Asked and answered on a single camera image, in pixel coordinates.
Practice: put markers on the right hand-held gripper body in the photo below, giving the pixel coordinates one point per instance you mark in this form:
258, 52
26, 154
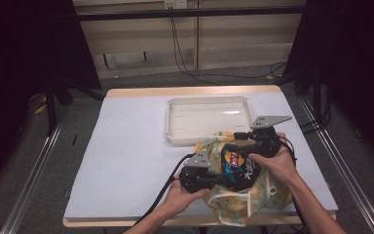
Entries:
266, 139

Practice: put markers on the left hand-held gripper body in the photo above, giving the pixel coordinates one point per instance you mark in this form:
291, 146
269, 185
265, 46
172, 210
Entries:
194, 175

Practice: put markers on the black chip packet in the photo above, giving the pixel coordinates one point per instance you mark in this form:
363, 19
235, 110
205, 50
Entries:
240, 172

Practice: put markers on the white plastic tray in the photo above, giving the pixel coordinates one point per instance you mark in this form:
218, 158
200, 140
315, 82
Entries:
204, 118

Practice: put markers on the person's left hand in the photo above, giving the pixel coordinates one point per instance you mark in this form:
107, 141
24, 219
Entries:
181, 198

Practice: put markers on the person's right hand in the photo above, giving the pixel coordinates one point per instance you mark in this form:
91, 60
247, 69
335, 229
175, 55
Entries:
279, 165

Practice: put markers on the black metal stand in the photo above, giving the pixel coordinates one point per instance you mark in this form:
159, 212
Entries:
318, 97
50, 107

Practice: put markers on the pale grey table mat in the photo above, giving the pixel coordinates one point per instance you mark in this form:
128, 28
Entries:
126, 156

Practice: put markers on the black curtain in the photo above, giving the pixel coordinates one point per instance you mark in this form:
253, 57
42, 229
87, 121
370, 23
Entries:
357, 65
19, 65

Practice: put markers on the small black floor item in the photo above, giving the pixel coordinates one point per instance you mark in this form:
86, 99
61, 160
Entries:
74, 140

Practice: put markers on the black horizontal bar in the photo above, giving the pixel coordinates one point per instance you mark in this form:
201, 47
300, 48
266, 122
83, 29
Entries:
191, 13

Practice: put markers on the yellow tape strip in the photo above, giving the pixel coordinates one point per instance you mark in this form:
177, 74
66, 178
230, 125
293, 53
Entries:
40, 109

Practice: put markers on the aluminium floor rail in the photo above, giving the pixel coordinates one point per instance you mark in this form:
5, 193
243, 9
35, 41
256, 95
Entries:
29, 185
347, 175

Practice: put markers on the white wall socket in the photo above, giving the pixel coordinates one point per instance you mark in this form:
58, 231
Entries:
175, 4

